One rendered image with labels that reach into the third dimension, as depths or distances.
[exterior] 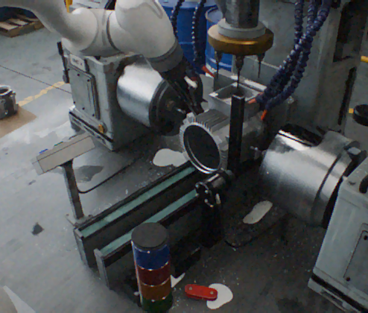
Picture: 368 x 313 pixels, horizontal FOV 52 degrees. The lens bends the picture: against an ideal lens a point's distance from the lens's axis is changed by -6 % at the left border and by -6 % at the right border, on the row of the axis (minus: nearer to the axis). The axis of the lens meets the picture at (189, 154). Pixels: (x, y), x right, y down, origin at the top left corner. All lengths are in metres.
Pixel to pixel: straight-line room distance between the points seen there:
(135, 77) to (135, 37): 0.43
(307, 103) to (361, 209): 0.50
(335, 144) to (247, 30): 0.37
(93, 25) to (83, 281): 0.66
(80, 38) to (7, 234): 0.67
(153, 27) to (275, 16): 0.49
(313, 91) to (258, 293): 0.62
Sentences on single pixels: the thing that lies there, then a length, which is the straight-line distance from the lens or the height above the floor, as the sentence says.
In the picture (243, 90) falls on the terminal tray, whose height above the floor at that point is 1.13.
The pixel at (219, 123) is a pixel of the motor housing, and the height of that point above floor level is 1.10.
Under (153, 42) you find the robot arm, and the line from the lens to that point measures 0.91.
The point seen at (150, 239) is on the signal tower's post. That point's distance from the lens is 0.63.
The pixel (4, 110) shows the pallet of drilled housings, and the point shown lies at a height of 0.22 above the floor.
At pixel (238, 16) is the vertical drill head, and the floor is 1.39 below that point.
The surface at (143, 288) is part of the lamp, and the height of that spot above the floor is 1.10.
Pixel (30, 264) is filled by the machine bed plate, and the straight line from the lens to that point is 1.21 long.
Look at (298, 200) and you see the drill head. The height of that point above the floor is 1.04.
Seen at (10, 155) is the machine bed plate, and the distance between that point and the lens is 1.66.
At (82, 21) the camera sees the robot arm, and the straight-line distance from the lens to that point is 0.94.
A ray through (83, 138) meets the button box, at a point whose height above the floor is 1.08.
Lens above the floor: 1.69
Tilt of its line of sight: 36 degrees down
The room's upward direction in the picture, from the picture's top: straight up
